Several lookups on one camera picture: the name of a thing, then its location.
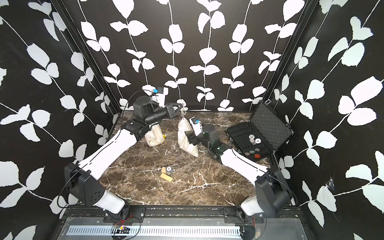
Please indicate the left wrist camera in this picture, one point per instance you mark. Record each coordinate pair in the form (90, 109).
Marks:
(159, 95)

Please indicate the cream cloth bag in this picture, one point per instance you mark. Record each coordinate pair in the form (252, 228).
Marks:
(155, 136)
(183, 127)

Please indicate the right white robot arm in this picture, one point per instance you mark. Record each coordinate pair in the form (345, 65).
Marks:
(271, 189)

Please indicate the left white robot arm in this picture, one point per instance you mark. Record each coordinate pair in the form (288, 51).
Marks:
(82, 179)

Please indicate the white slotted cable duct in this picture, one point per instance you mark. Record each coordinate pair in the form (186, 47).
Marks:
(156, 231)

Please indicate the small grey metal cylinder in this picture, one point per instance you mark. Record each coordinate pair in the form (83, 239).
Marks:
(170, 171)

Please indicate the open black foam case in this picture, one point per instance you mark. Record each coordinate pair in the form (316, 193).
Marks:
(264, 133)

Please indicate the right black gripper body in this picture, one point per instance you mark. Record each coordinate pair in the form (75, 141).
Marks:
(197, 140)

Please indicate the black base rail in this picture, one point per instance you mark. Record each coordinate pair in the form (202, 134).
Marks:
(134, 213)

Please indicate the wooden rectangular block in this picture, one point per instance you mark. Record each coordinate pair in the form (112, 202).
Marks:
(166, 177)

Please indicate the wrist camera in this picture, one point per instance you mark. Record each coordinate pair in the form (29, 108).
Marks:
(196, 125)
(159, 95)

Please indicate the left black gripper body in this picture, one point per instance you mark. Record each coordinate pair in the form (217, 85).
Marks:
(159, 114)

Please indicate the beige bag drawstring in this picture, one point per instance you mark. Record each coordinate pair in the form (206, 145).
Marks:
(183, 112)

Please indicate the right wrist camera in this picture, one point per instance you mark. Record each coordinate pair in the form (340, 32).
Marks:
(196, 125)

